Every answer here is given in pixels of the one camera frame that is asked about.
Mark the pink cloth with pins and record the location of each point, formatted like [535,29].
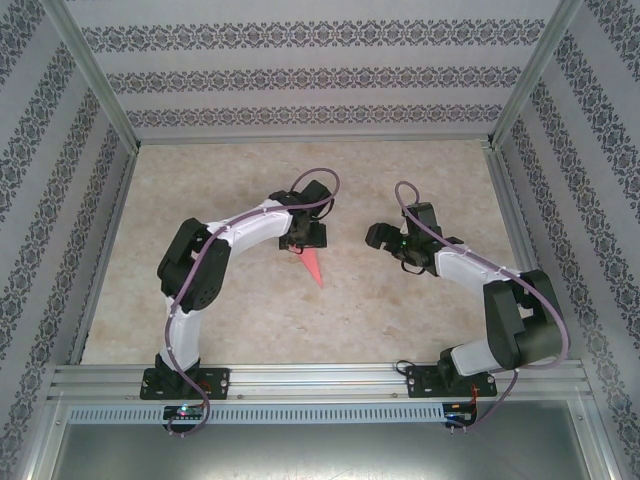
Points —
[314,270]

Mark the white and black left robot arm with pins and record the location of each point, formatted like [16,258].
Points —
[182,340]

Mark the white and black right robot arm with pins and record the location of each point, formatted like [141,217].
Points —
[465,275]

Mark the grey sheet metal panel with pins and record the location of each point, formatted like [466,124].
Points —
[320,455]

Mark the small controller circuit board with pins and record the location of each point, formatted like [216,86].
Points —
[460,412]
[175,413]

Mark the aluminium table edge rail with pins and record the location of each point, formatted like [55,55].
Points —
[107,250]
[515,225]

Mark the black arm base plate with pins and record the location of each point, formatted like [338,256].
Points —
[220,382]
[420,382]

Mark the wide aluminium mounting rail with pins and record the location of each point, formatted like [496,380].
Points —
[315,382]

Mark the aluminium frame post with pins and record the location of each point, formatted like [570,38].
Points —
[97,75]
[600,445]
[531,75]
[40,445]

